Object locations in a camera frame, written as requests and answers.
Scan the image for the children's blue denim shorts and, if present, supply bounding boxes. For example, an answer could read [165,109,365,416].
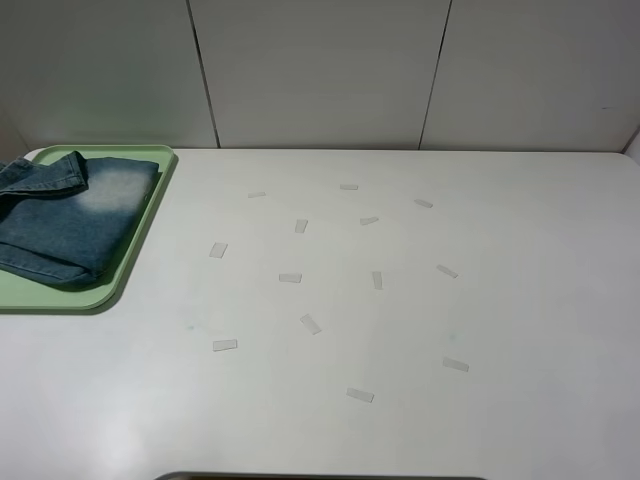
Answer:
[1,151,159,288]

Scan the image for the light green plastic tray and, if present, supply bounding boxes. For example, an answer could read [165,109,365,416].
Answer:
[1,145,178,315]

